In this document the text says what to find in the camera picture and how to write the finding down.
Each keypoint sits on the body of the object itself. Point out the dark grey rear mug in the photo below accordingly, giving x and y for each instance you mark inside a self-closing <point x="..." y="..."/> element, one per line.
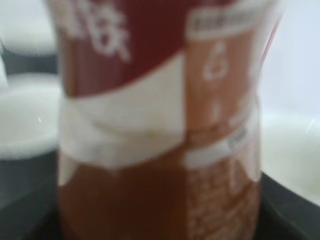
<point x="27" y="38"/>

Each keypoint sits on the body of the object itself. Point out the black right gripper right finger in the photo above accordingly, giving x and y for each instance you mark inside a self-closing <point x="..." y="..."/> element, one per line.
<point x="285" y="215"/>

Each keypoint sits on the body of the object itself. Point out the black front mug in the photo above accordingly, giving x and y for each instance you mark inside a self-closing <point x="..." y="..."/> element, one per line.
<point x="29" y="109"/>

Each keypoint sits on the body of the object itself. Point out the brown Nescafe coffee bottle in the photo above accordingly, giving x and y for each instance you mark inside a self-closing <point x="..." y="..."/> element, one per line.
<point x="159" y="134"/>

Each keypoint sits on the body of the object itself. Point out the white ceramic mug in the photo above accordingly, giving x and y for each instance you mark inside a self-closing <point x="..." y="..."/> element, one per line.
<point x="291" y="152"/>

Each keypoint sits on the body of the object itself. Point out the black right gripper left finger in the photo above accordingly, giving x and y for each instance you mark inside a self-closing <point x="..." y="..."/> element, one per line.
<point x="27" y="223"/>

